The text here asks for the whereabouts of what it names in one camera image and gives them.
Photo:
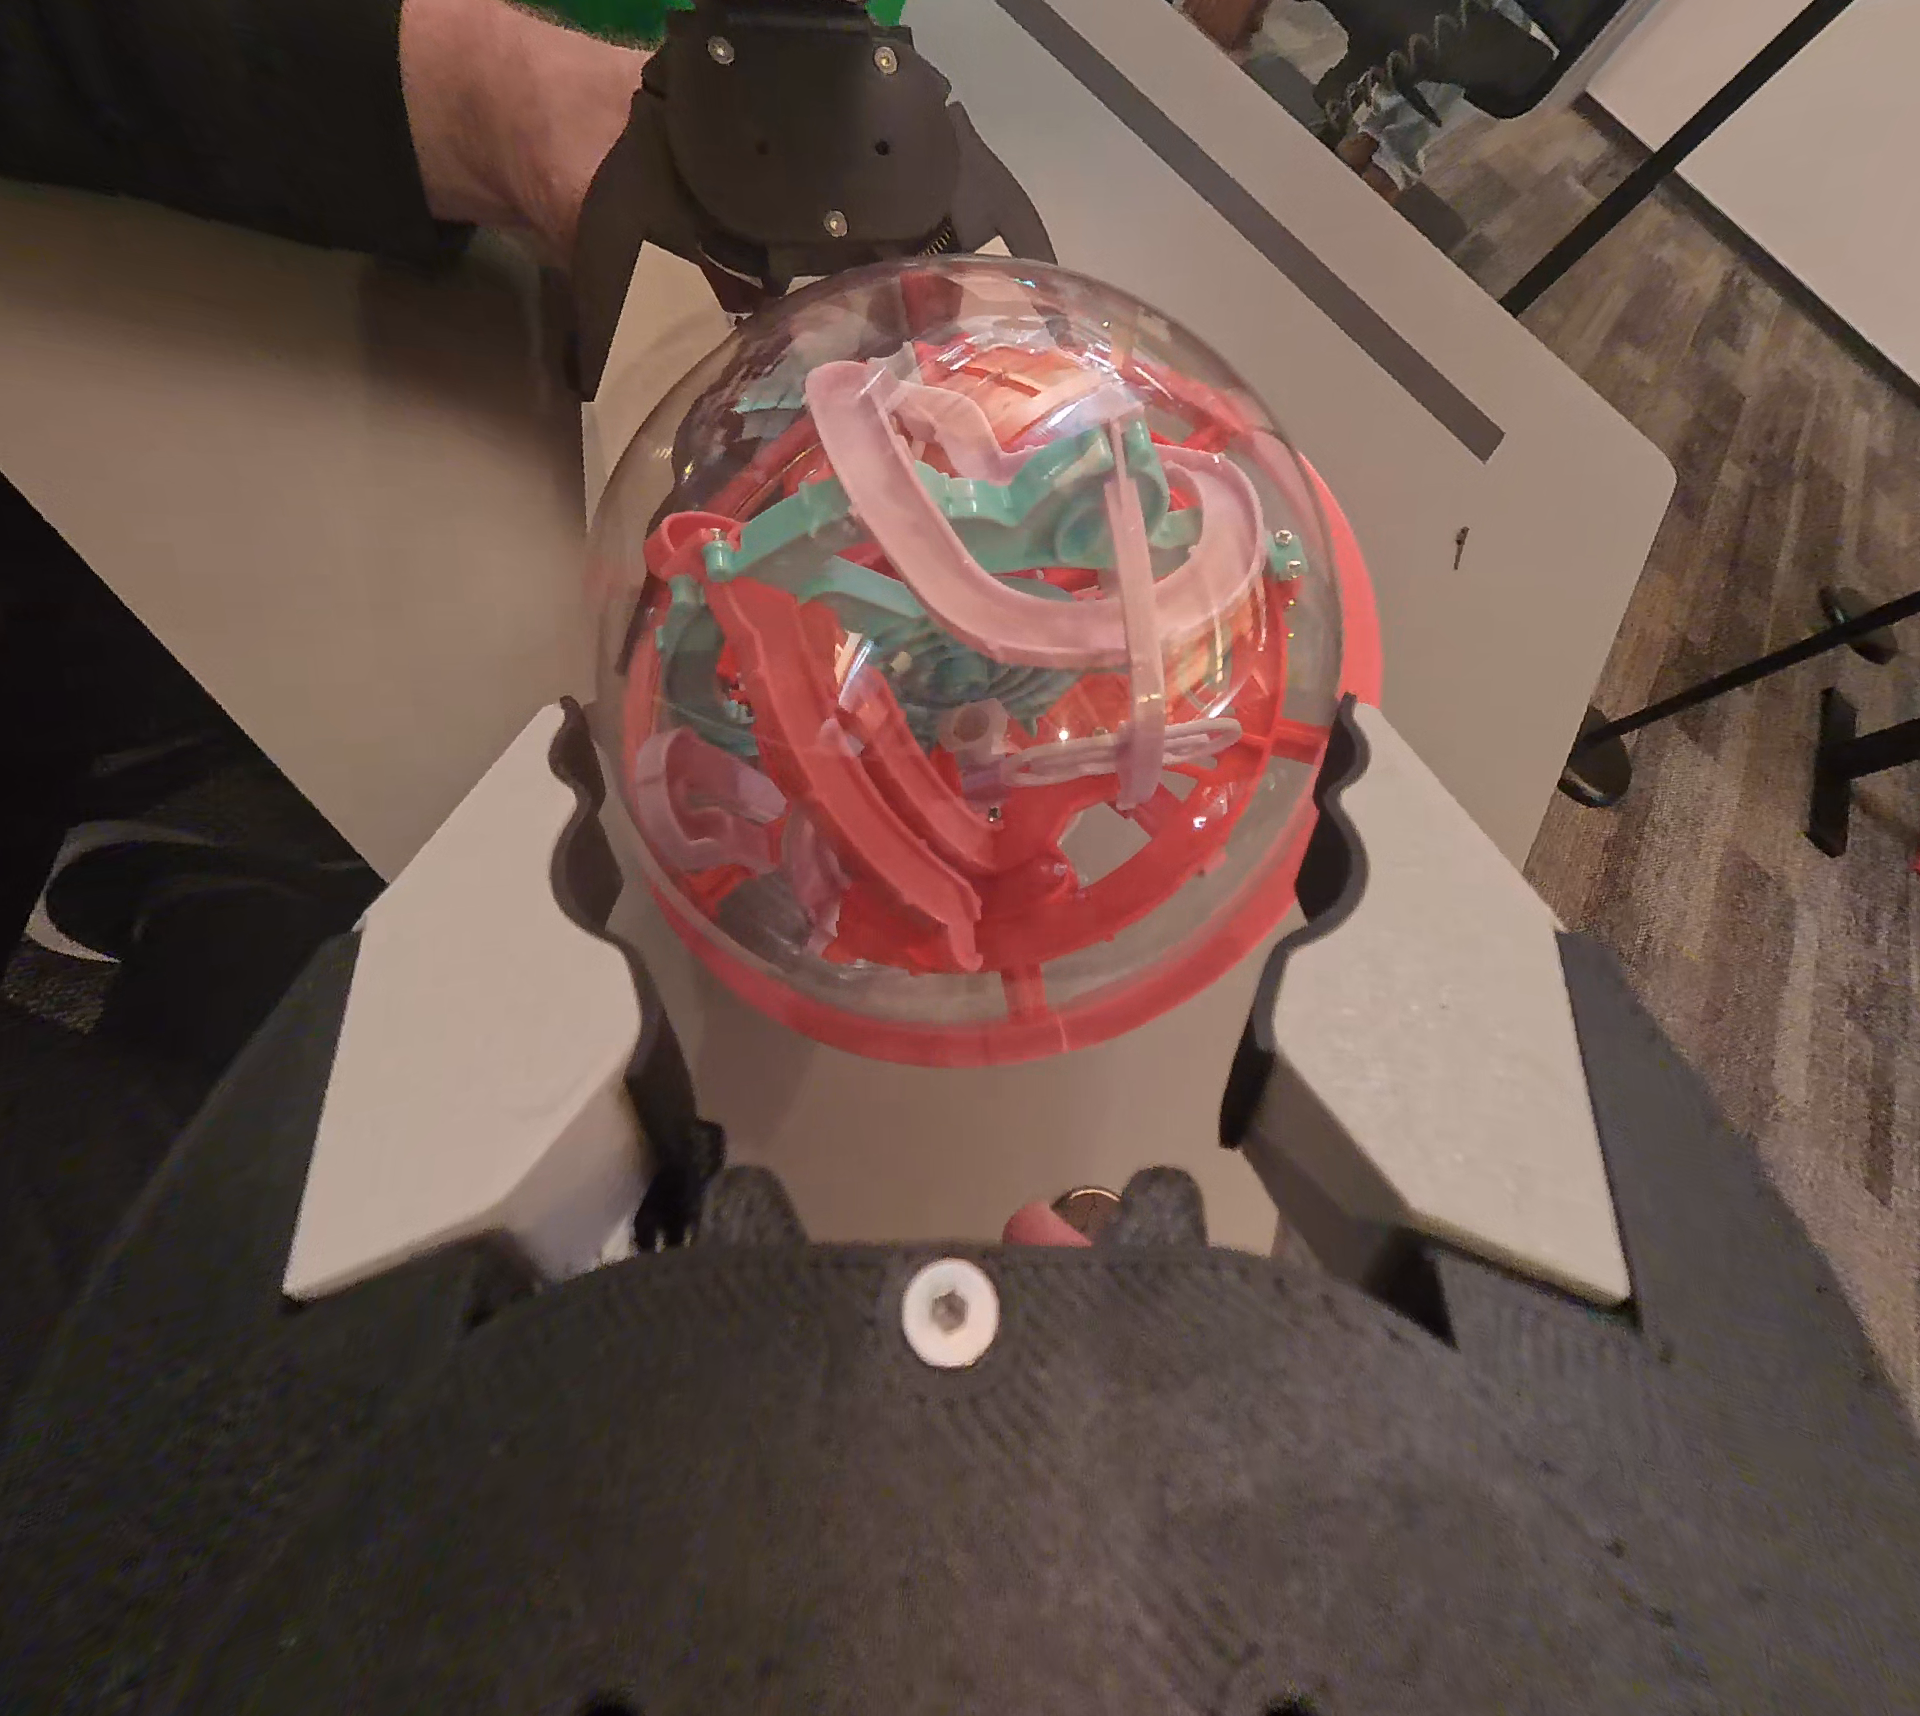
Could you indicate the person's left hand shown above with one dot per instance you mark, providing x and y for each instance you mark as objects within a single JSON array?
[{"x": 510, "y": 126}]

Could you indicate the person's right hand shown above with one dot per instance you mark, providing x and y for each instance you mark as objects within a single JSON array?
[{"x": 1043, "y": 1225}]

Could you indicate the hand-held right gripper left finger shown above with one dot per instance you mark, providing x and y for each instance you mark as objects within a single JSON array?
[{"x": 464, "y": 1070}]

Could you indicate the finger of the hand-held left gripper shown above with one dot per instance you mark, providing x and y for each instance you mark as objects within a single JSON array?
[{"x": 639, "y": 366}]

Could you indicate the clear red maze ball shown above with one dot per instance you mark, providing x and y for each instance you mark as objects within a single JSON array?
[{"x": 975, "y": 667}]

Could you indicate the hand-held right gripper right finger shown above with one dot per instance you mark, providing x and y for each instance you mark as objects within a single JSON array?
[{"x": 1440, "y": 1070}]

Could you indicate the round black control button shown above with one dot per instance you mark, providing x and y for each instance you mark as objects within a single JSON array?
[{"x": 1095, "y": 1207}]

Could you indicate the person's left forearm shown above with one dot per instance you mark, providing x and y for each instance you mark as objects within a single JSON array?
[{"x": 180, "y": 37}]

